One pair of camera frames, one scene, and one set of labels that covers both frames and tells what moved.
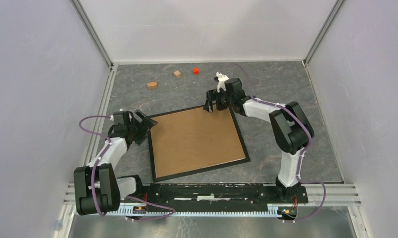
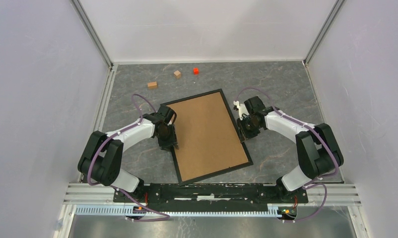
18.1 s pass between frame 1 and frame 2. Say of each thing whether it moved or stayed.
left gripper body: moved
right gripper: moved
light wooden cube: stayed
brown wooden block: stayed
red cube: stayed
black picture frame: moved
